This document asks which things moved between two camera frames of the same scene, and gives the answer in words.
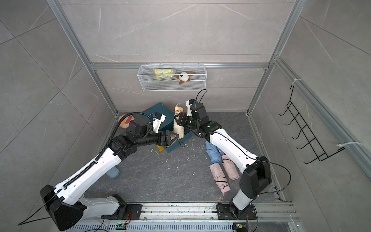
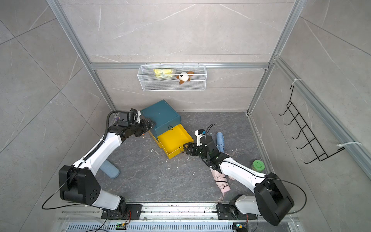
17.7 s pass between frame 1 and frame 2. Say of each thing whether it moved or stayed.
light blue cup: stayed
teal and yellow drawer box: moved
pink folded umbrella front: stayed
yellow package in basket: stayed
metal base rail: stayed
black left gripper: moved
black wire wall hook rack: stayed
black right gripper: moved
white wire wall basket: stayed
